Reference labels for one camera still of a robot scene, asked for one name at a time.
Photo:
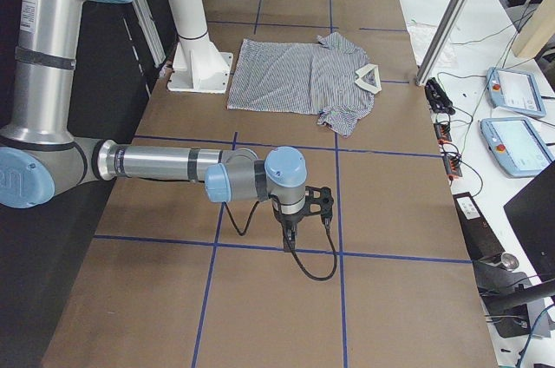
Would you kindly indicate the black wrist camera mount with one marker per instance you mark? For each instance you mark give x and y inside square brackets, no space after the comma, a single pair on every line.
[318,201]

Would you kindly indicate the striped polo shirt white collar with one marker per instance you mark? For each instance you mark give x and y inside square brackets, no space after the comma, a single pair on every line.
[332,79]

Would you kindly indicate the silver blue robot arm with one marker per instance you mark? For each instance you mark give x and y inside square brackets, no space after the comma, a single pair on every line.
[40,158]

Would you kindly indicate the aluminium frame post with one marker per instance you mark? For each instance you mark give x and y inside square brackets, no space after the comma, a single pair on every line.
[439,40]

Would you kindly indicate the black box with white label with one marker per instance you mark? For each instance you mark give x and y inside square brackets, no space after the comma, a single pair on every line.
[481,241]

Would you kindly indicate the black monitor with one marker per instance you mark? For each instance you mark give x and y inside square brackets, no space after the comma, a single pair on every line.
[530,213]

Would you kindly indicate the silver round knob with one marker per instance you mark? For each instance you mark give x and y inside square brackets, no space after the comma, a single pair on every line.
[508,262]

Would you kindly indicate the orange black terminal block strip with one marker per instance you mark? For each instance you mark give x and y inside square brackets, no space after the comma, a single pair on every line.
[450,154]

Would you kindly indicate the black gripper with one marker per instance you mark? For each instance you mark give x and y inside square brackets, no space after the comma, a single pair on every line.
[289,220]

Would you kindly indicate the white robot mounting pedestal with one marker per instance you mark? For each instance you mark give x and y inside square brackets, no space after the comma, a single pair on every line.
[198,66]

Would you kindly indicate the black connector bundle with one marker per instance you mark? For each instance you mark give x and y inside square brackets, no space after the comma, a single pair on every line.
[437,98]

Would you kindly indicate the blue teach pendant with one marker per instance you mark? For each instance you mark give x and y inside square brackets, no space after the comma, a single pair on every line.
[516,145]
[515,90]

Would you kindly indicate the upper blue teach pendant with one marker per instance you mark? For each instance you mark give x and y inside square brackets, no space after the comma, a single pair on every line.
[515,90]

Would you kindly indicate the lower blue teach pendant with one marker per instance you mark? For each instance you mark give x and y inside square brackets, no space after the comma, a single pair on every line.
[516,145]

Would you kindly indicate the wooden beam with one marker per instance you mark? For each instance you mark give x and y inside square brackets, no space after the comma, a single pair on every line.
[537,31]

